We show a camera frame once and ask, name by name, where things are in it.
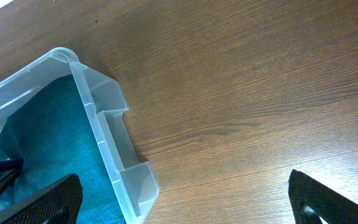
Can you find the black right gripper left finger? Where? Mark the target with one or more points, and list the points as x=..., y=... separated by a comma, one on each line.
x=58, y=202

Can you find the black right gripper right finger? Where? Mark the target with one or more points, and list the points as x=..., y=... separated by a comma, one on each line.
x=313, y=202

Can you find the blue jeans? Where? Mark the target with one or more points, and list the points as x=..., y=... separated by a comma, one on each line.
x=53, y=136

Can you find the clear plastic storage bin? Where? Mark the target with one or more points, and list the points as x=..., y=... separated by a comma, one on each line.
x=134, y=182

